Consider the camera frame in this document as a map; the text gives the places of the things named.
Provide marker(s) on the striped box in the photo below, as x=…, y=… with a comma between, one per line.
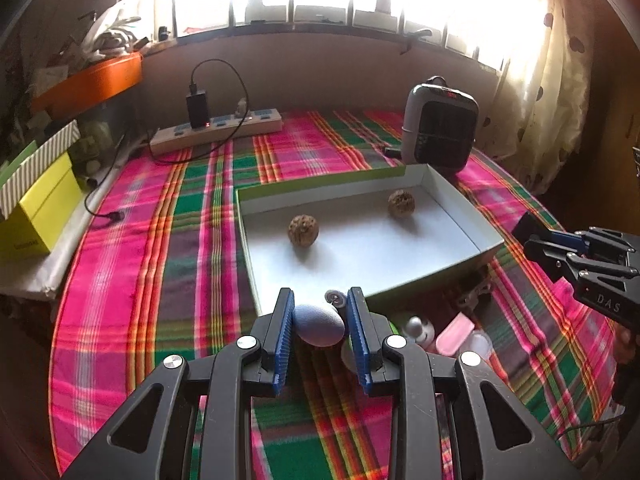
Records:
x=35, y=170

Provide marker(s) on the yellow box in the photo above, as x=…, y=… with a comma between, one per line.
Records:
x=40, y=210

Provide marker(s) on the clear plastic cap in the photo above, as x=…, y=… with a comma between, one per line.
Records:
x=481, y=346

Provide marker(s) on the black charger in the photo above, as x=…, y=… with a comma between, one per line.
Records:
x=197, y=110

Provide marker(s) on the brown walnut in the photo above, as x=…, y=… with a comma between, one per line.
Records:
x=401, y=203
x=303, y=230

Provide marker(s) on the black window hook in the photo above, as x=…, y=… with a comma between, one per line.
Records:
x=412, y=42

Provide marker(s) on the white plug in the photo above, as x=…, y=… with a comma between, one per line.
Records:
x=241, y=107

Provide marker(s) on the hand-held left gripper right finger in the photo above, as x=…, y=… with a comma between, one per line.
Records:
x=358, y=340

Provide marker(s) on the white cardboard box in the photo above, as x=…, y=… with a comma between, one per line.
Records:
x=375, y=250

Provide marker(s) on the cream dotted curtain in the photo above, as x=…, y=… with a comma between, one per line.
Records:
x=545, y=85

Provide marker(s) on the grey and black heater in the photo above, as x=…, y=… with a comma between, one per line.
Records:
x=440, y=125

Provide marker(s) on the small black adapter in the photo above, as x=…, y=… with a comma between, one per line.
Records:
x=392, y=151

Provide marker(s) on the small grey round knob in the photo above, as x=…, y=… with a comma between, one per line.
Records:
x=336, y=299

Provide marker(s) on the pink plastic case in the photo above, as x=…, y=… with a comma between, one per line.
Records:
x=454, y=336

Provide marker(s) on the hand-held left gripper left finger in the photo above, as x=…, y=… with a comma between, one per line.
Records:
x=283, y=340

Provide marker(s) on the person's right hand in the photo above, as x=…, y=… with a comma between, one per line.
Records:
x=627, y=347

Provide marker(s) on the white plastic bag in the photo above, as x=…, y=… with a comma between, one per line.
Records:
x=112, y=35

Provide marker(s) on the pink green plaid cloth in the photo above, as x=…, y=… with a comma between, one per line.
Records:
x=310, y=160

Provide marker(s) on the blue-grey egg-shaped sponge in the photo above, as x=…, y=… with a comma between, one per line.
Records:
x=317, y=325

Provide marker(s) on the beige power strip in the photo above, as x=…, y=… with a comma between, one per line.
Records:
x=220, y=130

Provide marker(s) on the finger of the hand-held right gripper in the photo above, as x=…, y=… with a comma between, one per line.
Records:
x=547, y=257
x=562, y=241

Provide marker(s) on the green patterned container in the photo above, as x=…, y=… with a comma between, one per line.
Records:
x=107, y=130

